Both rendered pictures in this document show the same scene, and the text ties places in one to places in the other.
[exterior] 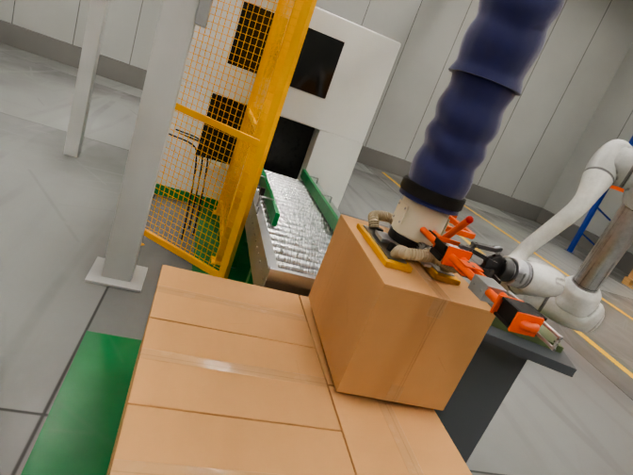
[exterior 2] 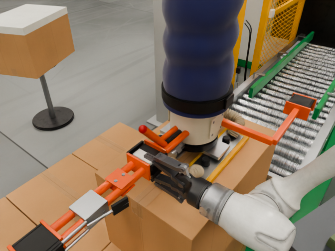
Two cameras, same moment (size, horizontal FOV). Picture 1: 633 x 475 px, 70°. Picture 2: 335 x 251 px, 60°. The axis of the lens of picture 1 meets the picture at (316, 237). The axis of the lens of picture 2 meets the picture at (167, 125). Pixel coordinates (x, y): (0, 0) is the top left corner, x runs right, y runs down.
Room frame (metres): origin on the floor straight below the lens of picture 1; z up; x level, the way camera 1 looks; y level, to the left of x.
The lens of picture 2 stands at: (1.05, -0.94, 1.67)
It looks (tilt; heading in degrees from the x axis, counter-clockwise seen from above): 36 degrees down; 56
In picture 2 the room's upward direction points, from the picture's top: straight up
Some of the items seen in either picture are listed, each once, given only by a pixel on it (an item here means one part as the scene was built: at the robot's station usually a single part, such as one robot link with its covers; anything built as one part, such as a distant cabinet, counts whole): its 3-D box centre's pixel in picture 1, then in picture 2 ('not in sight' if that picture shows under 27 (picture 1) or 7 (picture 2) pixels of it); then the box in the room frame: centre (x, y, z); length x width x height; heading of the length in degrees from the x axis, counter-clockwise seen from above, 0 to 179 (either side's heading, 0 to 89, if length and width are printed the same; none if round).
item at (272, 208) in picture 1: (259, 181); (283, 57); (3.36, 0.55, 0.60); 1.60 x 0.11 x 0.09; 19
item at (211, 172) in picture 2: (429, 254); (216, 153); (1.62, -0.41, 1.00); 0.34 x 0.10 x 0.05; 18
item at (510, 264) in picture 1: (495, 267); (191, 188); (1.39, -0.56, 1.10); 0.09 x 0.07 x 0.08; 108
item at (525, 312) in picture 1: (516, 315); (38, 248); (1.02, -0.50, 1.09); 0.08 x 0.07 x 0.05; 18
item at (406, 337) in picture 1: (387, 303); (192, 188); (1.58, -0.34, 0.77); 0.60 x 0.40 x 0.40; 17
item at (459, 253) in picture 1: (450, 253); (147, 159); (1.35, -0.40, 1.10); 0.10 x 0.08 x 0.06; 108
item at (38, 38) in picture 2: not in sight; (31, 39); (1.45, 1.68, 0.82); 0.60 x 0.40 x 0.40; 42
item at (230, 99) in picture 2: (433, 192); (197, 89); (1.59, -0.32, 1.22); 0.23 x 0.23 x 0.04
